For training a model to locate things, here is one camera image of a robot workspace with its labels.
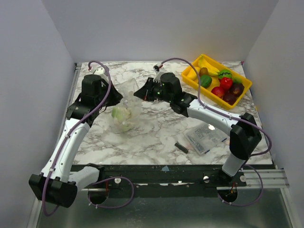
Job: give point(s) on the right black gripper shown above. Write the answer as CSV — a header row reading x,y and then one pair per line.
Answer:
x,y
147,89

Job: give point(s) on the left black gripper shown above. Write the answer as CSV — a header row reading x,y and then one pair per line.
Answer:
x,y
117,97

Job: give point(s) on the white toy cauliflower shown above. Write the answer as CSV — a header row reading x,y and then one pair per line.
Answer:
x,y
121,119

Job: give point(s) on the clear zip top bag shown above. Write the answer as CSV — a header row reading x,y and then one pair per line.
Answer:
x,y
134,104

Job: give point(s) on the green toy bell pepper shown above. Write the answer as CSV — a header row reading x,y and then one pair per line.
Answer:
x,y
205,81

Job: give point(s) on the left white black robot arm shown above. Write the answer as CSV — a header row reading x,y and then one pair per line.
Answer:
x,y
55,184

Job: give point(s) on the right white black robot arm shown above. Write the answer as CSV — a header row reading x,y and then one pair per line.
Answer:
x,y
242,129

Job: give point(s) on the clear bag of screws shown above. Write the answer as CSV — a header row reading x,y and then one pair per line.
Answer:
x,y
205,137

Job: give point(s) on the yellow toy mango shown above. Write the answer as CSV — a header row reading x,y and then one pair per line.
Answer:
x,y
192,75

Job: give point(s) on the black comb-like part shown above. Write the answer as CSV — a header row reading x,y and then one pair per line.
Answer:
x,y
181,147

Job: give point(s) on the brown toy kiwi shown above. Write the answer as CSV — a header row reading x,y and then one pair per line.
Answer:
x,y
203,71

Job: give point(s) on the yellow toy banana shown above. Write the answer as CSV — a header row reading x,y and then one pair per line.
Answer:
x,y
203,63

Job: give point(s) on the red toy apple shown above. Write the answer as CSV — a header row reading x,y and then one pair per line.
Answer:
x,y
218,91

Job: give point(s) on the yellow plastic bin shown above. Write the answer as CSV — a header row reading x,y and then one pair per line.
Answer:
x,y
215,82

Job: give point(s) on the green toy watermelon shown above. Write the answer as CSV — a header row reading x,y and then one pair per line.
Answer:
x,y
224,73

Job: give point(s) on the dark red toy plum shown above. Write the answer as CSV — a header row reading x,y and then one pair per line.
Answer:
x,y
229,98

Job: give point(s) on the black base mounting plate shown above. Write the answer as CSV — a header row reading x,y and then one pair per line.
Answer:
x,y
163,181

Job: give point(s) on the dark purple toy fruit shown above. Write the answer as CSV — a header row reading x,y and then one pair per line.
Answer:
x,y
237,89

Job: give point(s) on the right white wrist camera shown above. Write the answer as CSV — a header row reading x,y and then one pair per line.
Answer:
x,y
158,68

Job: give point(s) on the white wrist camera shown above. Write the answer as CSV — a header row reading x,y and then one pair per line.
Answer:
x,y
100,71
158,68

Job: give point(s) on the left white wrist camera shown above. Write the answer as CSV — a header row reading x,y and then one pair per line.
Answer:
x,y
100,71

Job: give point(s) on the aluminium extrusion rail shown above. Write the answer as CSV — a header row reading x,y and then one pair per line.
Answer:
x,y
272,179

